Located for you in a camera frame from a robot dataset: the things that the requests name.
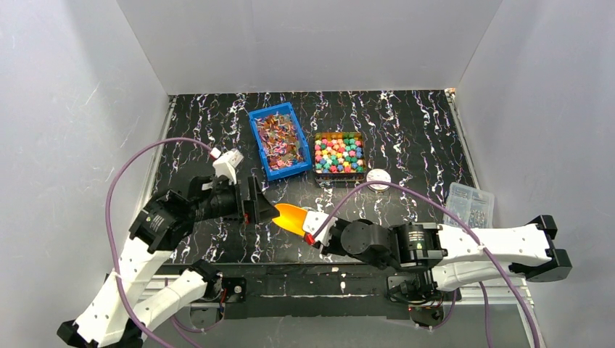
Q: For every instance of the white round jar lid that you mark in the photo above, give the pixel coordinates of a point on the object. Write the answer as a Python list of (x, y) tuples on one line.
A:
[(378, 179)]

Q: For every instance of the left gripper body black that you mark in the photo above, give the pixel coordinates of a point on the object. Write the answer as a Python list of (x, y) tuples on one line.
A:
[(248, 204)]

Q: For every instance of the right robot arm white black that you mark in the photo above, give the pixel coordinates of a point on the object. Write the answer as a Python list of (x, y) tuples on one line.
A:
[(446, 257)]

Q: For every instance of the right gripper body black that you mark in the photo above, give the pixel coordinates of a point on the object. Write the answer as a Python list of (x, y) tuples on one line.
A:
[(312, 239)]

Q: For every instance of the clear plastic compartment box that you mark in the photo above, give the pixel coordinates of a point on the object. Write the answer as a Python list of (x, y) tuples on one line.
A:
[(473, 206)]

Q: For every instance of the blue plastic candy bin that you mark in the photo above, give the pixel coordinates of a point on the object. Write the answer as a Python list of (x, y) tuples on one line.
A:
[(282, 146)]

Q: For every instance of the square tin of star candies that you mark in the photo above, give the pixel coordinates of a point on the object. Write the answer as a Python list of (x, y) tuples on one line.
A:
[(339, 157)]

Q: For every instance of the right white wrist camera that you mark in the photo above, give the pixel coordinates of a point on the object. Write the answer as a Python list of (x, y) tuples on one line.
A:
[(312, 222)]

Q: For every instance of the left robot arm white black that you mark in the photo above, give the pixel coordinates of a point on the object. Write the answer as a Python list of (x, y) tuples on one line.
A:
[(117, 317)]

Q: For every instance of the aluminium frame rail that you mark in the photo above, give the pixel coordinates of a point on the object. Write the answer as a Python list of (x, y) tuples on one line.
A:
[(351, 292)]

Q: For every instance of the orange plastic scoop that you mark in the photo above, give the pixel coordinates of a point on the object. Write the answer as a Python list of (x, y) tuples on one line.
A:
[(290, 218)]

